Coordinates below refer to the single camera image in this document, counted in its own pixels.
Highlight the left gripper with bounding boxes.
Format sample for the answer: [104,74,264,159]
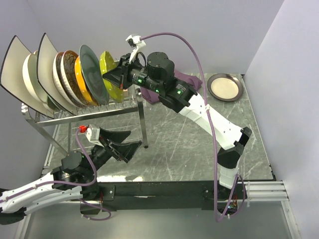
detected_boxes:
[83,127,143,178]

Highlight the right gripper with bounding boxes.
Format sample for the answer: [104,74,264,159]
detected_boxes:
[102,54,162,95]

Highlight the lime green dotted plate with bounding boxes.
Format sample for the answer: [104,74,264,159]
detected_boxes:
[99,51,124,103]

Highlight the dark green round plate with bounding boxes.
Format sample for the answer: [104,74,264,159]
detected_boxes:
[79,44,109,105]

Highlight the purple-rimmed beige plate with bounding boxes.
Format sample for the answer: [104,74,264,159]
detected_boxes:
[207,73,244,102]

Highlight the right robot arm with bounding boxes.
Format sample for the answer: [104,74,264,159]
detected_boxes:
[102,52,252,199]

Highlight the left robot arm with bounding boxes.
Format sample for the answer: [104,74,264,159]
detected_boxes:
[0,125,142,225]

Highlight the steel dish rack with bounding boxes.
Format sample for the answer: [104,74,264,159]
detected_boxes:
[21,88,148,155]

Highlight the wooden cutlery box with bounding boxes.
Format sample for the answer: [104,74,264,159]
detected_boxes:
[123,89,129,97]

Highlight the orange dotted plate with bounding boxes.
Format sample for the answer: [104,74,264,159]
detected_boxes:
[74,56,98,106]

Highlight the brown scale-pattern plate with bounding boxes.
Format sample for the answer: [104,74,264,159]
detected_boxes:
[60,50,89,107]

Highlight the black base beam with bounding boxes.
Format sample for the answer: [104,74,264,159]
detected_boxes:
[79,181,240,215]

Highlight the white ribbed brown bowl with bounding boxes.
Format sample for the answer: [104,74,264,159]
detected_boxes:
[52,52,81,108]

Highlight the purple cloth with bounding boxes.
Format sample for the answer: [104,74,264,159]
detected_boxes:
[141,70,202,104]

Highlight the white round plate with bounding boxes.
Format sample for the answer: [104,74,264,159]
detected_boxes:
[22,53,55,113]

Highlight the large square plate, far left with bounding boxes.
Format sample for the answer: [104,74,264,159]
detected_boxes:
[0,35,54,119]

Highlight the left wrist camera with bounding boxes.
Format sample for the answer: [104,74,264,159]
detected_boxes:
[85,124,102,146]

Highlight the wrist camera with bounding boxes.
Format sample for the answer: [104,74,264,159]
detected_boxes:
[85,124,102,146]
[126,34,146,63]

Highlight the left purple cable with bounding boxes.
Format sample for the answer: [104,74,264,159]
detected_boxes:
[0,125,112,222]

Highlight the purple cable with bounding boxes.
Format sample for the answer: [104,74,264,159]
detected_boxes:
[0,125,112,222]
[141,32,246,223]

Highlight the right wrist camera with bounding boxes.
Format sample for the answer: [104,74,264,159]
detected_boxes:
[126,34,146,63]

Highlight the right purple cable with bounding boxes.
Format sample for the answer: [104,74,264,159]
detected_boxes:
[141,32,246,223]

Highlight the aluminium rail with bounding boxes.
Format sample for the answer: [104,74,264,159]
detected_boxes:
[245,181,289,202]

